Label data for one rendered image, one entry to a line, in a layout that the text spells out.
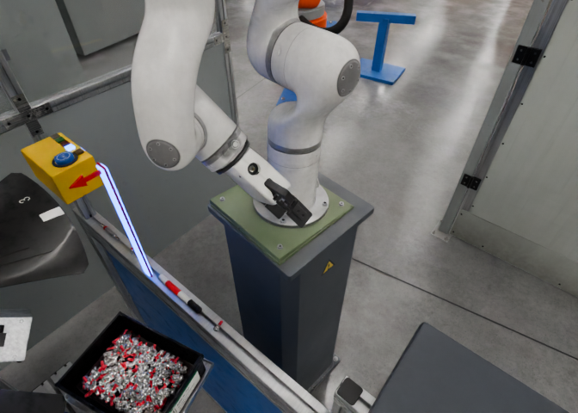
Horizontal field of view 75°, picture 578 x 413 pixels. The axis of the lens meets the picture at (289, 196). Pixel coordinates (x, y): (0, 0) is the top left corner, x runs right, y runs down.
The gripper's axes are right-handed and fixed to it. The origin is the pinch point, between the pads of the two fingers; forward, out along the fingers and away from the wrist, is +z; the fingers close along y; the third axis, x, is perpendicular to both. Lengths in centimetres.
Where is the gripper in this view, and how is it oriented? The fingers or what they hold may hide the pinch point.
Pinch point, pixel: (291, 213)
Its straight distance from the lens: 68.8
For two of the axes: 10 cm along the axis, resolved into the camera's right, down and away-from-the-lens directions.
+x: -6.2, 7.6, -2.2
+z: 6.5, 6.5, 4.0
